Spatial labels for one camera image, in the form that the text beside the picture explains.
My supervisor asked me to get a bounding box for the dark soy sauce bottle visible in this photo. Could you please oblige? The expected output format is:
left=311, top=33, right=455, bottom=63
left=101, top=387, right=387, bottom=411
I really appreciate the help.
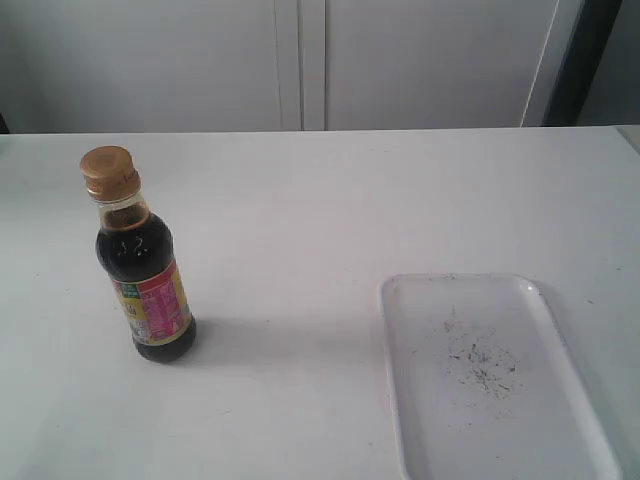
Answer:
left=80, top=146, right=197, bottom=364

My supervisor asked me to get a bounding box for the dark vertical post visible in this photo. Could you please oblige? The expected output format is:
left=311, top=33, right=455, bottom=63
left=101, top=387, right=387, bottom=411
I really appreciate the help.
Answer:
left=543, top=0, right=623, bottom=127

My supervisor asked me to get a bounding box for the white plastic tray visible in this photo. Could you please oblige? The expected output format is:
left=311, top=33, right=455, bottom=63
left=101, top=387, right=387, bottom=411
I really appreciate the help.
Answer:
left=380, top=274, right=624, bottom=479

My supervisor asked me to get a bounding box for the white cabinet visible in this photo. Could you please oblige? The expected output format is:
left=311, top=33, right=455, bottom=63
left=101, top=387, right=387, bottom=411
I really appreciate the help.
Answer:
left=1, top=1, right=581, bottom=133

